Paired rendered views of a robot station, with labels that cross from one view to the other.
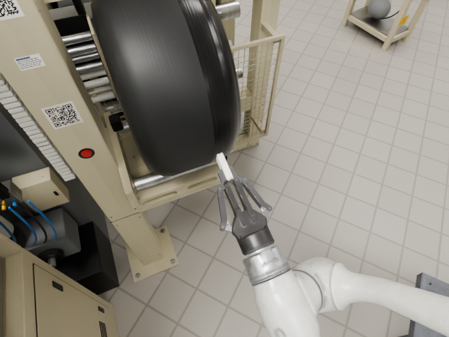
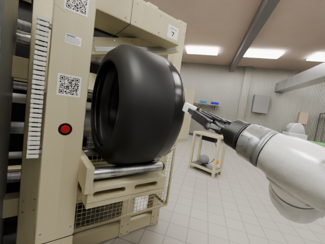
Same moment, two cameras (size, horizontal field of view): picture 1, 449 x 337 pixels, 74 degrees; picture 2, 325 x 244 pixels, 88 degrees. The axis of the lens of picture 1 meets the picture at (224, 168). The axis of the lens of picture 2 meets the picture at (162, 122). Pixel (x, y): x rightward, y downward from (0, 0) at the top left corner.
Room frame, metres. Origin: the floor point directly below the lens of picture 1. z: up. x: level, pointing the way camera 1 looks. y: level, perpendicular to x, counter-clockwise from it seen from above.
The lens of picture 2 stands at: (-0.13, 0.22, 1.19)
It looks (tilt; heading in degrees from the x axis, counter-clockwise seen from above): 5 degrees down; 346
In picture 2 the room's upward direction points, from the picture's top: 8 degrees clockwise
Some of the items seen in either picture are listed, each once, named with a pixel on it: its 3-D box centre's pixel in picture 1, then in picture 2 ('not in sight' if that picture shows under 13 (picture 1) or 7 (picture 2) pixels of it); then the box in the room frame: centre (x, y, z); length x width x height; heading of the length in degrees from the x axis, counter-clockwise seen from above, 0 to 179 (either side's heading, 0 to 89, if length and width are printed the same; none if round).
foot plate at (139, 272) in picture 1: (151, 252); not in sight; (0.61, 0.44, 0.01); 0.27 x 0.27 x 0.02; 23
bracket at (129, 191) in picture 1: (121, 156); (79, 161); (0.66, 0.38, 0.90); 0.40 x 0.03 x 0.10; 23
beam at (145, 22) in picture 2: not in sight; (133, 22); (1.05, 0.22, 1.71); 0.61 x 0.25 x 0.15; 113
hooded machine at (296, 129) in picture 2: not in sight; (293, 138); (5.54, -6.99, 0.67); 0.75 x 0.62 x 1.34; 63
